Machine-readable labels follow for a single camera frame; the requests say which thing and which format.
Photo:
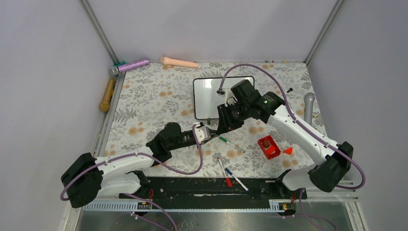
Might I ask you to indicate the red plastic box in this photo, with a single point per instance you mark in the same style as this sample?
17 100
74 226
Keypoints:
272 151

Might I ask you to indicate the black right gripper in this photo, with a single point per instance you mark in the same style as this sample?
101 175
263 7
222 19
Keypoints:
225 123

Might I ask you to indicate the red capped marker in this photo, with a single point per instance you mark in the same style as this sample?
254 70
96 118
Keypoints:
229 184

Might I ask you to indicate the blue capped marker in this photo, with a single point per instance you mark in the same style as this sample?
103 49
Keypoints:
238 180

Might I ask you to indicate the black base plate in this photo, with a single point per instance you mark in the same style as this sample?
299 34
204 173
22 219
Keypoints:
213 193

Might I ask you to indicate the gold toy microphone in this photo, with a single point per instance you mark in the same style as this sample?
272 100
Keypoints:
106 99

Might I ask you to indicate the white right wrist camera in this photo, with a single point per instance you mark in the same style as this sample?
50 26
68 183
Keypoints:
227 94

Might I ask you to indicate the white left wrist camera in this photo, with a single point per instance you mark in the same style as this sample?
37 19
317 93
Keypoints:
195 129

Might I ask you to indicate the green capped marker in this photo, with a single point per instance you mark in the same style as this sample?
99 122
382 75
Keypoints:
231 144

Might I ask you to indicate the purple glitter microphone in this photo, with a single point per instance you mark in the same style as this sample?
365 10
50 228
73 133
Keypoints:
124 67

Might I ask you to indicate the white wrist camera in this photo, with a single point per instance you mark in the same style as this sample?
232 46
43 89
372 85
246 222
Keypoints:
227 94
195 129

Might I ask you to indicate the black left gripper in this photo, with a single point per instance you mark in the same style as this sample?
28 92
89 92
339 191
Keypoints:
212 133

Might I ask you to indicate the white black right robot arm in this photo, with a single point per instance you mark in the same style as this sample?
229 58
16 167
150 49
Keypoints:
331 160

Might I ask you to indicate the small black-framed whiteboard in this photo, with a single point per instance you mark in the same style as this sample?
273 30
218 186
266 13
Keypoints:
206 98

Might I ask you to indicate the peach toy microphone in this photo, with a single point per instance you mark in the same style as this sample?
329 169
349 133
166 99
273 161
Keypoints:
169 61

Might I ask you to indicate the floral table mat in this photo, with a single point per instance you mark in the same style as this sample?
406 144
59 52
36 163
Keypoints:
155 95

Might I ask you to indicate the brown cylinder in box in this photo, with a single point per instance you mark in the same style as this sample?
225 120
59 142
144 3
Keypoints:
265 144

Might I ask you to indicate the red plastic triangle piece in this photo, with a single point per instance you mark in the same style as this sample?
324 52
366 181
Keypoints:
288 151

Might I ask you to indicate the silver toy microphone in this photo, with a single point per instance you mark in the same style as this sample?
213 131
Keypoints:
309 99

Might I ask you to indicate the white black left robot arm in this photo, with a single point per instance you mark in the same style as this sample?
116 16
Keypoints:
91 177

